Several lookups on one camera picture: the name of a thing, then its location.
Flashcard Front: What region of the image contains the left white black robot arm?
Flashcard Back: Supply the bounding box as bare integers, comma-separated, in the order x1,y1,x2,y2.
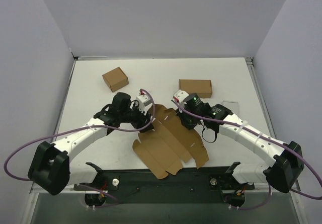
28,91,155,195

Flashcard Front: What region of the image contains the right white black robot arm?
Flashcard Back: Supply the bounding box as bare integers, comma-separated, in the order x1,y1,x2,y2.
173,90,304,193

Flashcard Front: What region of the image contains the small square cardboard box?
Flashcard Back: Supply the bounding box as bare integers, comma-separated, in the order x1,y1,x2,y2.
102,67,129,92

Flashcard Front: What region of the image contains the rectangular closed cardboard box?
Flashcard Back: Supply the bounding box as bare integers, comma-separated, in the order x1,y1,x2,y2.
179,79,213,99

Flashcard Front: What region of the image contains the small white flat box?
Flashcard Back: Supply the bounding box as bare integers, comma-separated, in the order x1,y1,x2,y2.
222,101,239,112

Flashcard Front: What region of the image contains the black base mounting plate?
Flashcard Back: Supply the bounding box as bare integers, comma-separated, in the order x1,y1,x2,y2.
74,167,255,207

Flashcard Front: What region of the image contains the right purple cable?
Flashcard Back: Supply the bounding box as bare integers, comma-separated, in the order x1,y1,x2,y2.
173,99,322,211

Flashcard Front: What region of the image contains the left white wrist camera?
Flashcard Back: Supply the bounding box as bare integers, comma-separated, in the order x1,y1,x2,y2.
135,89,152,114

